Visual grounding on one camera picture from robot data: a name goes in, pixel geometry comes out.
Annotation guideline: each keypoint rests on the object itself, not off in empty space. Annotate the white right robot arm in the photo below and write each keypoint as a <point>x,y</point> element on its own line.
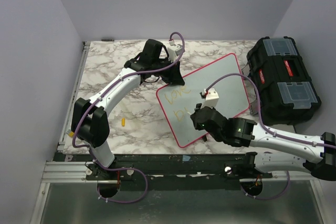
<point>310,154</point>

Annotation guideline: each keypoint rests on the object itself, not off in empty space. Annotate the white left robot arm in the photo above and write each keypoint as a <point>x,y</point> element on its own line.
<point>90,116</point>

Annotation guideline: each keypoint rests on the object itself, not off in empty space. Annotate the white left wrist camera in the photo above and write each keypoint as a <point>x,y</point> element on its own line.
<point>174,50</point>

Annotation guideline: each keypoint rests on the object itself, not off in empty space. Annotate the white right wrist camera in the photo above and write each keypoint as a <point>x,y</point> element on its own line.
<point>210,98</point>

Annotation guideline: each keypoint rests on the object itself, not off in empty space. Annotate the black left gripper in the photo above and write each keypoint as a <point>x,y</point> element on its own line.
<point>175,77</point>

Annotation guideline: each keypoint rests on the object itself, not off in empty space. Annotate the black toolbox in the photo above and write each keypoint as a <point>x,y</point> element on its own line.
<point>287,94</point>

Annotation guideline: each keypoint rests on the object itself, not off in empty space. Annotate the aluminium frame rail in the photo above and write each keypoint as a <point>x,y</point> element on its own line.
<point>63,168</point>

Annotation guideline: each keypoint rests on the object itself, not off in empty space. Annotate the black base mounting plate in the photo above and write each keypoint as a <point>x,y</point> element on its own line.
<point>169,172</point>

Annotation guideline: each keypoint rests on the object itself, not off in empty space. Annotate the small yellow connector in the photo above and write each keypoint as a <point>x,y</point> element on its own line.
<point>70,133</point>

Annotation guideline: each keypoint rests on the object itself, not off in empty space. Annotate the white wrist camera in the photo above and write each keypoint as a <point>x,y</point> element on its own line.
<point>210,98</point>
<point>174,50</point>

